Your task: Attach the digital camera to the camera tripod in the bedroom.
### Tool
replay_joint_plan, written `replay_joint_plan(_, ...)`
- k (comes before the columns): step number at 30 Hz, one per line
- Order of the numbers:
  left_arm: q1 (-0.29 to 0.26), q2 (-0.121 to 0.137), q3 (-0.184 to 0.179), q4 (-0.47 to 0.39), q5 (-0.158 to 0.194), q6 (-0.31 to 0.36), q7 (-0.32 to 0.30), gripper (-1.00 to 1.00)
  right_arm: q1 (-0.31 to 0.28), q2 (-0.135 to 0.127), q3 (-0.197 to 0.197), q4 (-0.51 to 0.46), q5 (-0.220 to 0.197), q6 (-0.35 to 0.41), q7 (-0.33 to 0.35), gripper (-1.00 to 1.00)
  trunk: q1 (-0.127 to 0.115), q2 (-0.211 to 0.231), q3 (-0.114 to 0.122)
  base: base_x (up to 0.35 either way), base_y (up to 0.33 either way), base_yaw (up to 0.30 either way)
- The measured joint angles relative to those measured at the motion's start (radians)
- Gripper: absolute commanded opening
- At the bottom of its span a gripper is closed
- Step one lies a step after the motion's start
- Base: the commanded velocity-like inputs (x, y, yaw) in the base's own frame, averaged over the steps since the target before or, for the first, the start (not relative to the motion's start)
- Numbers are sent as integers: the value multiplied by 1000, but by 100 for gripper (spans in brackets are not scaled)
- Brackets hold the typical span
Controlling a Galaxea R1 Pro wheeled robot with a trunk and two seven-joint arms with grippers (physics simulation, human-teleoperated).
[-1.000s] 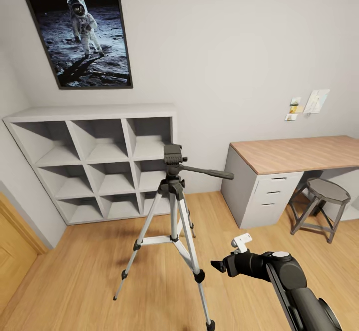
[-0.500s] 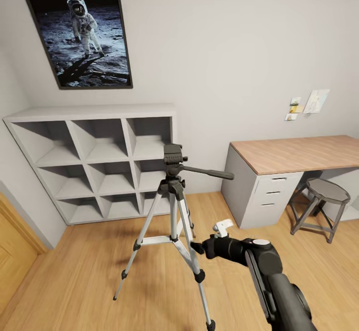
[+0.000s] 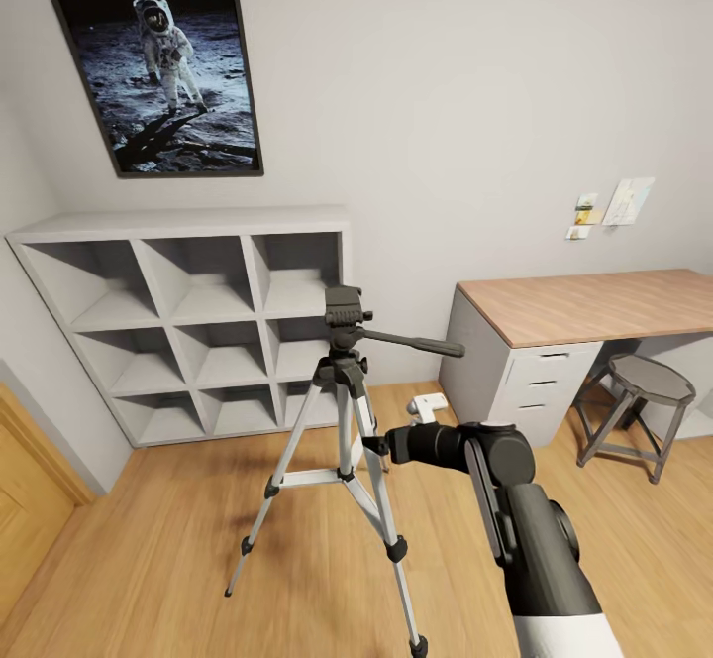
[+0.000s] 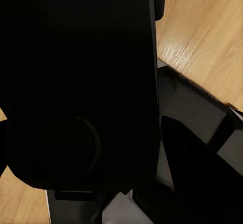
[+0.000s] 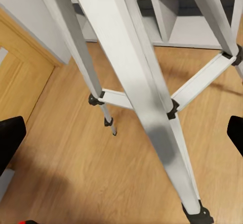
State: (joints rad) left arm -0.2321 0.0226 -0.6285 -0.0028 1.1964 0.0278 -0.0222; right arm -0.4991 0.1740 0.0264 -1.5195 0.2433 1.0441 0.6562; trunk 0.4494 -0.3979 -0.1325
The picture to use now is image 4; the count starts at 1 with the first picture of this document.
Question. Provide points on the digital camera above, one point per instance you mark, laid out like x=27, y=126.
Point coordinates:
x=79, y=87

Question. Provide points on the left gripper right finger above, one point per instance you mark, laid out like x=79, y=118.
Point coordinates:
x=208, y=189

